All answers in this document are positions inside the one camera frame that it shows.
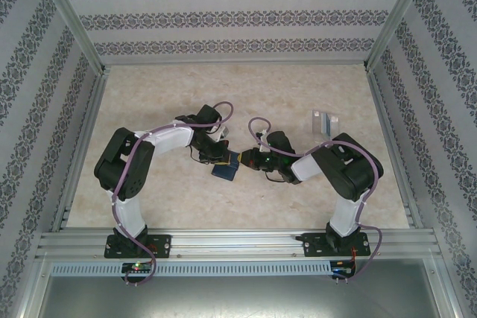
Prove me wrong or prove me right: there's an aluminium table side rail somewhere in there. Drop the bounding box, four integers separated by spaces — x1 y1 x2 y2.
51 66 112 232
366 66 425 230

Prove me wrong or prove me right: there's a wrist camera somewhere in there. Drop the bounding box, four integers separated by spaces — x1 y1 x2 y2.
256 130 271 153
212 126 231 143

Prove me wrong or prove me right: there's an aluminium frame post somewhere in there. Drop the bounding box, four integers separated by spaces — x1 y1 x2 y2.
363 0 437 71
31 0 112 75

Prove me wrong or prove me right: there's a purple cable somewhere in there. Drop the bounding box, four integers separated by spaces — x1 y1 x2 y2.
247 116 385 285
111 101 236 288

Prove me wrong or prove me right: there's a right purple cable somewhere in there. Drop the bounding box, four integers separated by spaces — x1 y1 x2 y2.
247 116 385 285

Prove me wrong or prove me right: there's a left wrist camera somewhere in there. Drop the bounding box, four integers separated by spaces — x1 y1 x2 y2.
212 126 231 143

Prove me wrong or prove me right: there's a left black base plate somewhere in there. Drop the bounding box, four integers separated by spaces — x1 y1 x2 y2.
104 234 173 259

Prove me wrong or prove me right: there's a slotted grey cable duct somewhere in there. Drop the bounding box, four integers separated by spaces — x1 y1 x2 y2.
50 261 333 277

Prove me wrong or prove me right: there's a right circuit board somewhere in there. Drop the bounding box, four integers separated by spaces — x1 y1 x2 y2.
331 260 358 278

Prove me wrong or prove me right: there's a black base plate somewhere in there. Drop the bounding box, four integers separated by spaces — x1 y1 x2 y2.
303 232 373 258
104 234 173 259

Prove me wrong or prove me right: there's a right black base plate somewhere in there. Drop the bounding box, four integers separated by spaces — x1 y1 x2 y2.
303 232 373 258

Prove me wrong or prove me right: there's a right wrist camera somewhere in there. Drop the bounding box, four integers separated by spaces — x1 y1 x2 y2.
256 130 271 153

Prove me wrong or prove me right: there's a grey metal sheet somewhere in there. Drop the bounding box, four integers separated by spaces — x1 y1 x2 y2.
37 275 454 318

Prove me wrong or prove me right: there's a circuit board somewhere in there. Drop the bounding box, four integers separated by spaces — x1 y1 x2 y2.
331 260 358 278
121 262 154 275

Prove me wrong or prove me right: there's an aluminium lower frame bar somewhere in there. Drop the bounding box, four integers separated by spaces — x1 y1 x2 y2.
16 254 51 318
434 254 465 318

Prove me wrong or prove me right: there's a left circuit board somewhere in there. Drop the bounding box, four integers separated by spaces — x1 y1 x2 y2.
121 262 154 275

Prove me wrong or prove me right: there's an aluminium mounting rail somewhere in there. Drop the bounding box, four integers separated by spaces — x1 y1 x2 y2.
35 229 440 259

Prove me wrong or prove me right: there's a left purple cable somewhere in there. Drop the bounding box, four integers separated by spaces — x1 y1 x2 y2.
111 101 236 288

